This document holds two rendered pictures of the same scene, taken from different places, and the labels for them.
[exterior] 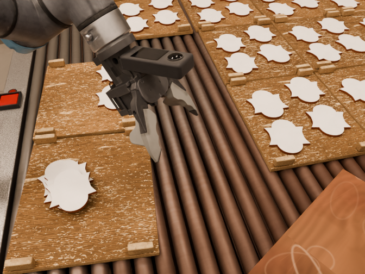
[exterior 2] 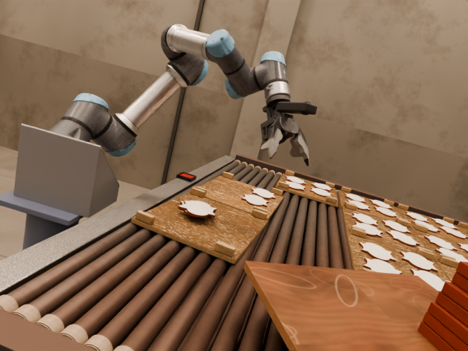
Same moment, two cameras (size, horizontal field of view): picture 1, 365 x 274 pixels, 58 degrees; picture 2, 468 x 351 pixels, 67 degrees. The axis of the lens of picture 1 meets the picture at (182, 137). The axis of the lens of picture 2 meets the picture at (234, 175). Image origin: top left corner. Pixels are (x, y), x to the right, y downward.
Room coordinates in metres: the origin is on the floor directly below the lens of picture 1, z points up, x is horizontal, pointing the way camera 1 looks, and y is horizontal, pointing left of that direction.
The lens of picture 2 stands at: (-0.51, -0.25, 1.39)
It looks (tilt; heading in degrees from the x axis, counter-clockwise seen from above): 14 degrees down; 24
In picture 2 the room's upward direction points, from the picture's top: 15 degrees clockwise
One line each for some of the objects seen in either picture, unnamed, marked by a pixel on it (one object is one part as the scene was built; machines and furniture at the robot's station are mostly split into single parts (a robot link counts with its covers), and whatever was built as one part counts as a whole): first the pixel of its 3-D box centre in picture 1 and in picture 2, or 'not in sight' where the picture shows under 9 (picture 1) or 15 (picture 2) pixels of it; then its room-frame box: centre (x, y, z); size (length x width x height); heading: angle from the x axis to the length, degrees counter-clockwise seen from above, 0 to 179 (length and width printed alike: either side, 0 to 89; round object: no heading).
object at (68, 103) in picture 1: (91, 94); (240, 195); (0.94, 0.33, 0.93); 0.41 x 0.35 x 0.02; 10
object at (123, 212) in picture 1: (88, 190); (207, 221); (0.52, 0.26, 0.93); 0.41 x 0.35 x 0.02; 8
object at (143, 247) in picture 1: (140, 248); (224, 248); (0.35, 0.10, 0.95); 0.06 x 0.02 x 0.03; 98
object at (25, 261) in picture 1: (20, 263); (145, 217); (0.31, 0.36, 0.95); 0.06 x 0.02 x 0.03; 98
